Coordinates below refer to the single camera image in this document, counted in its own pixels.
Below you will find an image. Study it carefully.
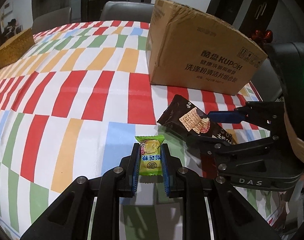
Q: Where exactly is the green candy packet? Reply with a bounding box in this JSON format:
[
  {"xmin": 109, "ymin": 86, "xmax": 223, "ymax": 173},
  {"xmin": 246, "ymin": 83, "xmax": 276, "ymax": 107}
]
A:
[{"xmin": 135, "ymin": 135, "xmax": 164, "ymax": 176}]

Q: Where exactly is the red foil balloon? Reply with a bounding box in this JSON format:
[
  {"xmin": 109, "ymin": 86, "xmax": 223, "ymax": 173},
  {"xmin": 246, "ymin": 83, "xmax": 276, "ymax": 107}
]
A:
[{"xmin": 251, "ymin": 30, "xmax": 273, "ymax": 47}]

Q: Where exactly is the grey chair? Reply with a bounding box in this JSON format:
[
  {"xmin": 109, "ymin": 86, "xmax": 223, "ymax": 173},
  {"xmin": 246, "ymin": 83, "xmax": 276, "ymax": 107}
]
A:
[
  {"xmin": 100, "ymin": 1, "xmax": 154, "ymax": 23},
  {"xmin": 31, "ymin": 7, "xmax": 72, "ymax": 34},
  {"xmin": 251, "ymin": 59, "xmax": 282, "ymax": 101}
]

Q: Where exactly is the grey chair right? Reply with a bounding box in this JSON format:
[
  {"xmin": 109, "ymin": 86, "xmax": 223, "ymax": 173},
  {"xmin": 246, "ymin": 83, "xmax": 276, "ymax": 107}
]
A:
[{"xmin": 251, "ymin": 59, "xmax": 282, "ymax": 101}]

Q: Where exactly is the brown cardboard box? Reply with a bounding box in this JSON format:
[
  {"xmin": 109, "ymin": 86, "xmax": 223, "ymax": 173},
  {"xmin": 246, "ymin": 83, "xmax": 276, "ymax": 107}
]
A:
[{"xmin": 146, "ymin": 0, "xmax": 267, "ymax": 95}]

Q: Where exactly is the grey chair middle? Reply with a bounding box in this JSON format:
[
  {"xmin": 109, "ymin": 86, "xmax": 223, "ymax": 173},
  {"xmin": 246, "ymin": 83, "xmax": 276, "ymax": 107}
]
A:
[{"xmin": 100, "ymin": 1, "xmax": 154, "ymax": 23}]

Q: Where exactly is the grey chair left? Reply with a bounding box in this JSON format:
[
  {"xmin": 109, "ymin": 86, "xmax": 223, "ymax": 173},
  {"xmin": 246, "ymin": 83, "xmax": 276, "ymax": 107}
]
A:
[{"xmin": 31, "ymin": 7, "xmax": 72, "ymax": 34}]

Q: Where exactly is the black cracker packet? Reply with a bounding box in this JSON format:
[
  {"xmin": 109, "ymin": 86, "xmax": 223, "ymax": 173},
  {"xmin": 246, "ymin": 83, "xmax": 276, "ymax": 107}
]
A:
[{"xmin": 157, "ymin": 94, "xmax": 232, "ymax": 144}]

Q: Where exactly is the woven wicker box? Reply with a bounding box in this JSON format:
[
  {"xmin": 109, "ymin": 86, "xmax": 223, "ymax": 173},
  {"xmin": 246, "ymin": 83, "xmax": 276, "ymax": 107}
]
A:
[{"xmin": 0, "ymin": 28, "xmax": 35, "ymax": 69}]

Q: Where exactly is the colourful checked tablecloth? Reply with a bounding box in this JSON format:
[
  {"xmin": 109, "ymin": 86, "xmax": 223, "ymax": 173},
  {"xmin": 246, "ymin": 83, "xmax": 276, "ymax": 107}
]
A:
[{"xmin": 0, "ymin": 21, "xmax": 260, "ymax": 239}]

